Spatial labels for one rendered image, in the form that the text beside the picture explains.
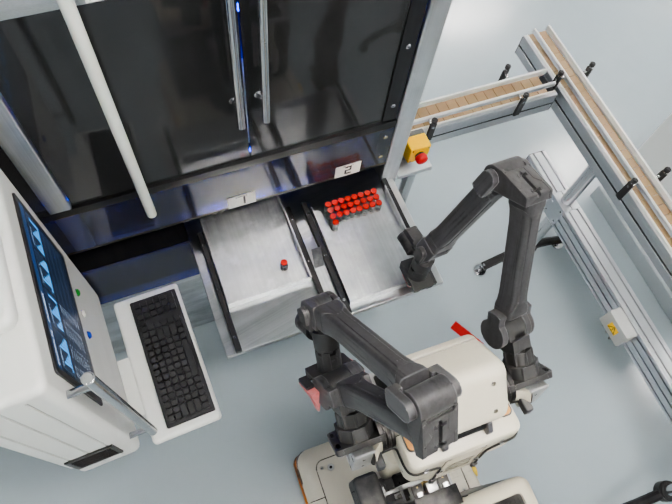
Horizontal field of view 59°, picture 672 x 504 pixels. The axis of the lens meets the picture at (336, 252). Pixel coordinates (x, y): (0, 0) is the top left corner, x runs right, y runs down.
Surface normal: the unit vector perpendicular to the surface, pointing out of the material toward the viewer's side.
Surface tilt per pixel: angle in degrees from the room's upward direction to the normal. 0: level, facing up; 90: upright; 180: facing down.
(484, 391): 48
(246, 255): 0
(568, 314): 0
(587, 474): 0
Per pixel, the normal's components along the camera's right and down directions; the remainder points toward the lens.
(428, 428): 0.50, 0.38
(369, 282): 0.08, -0.43
